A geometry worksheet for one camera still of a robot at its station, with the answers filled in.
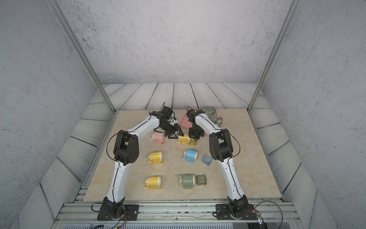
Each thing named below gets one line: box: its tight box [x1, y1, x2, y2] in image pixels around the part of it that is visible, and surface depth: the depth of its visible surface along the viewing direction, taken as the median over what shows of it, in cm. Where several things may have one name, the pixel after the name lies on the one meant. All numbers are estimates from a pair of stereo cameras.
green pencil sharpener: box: [176, 174, 195, 189], surface depth 79 cm
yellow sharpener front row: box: [143, 176, 163, 190], surface depth 78 cm
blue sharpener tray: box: [201, 154, 213, 167], surface depth 93 cm
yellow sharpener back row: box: [175, 133, 197, 146], surface depth 98 cm
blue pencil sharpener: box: [181, 149, 198, 164], surface depth 89 cm
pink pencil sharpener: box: [152, 131, 166, 145], surface depth 98 cm
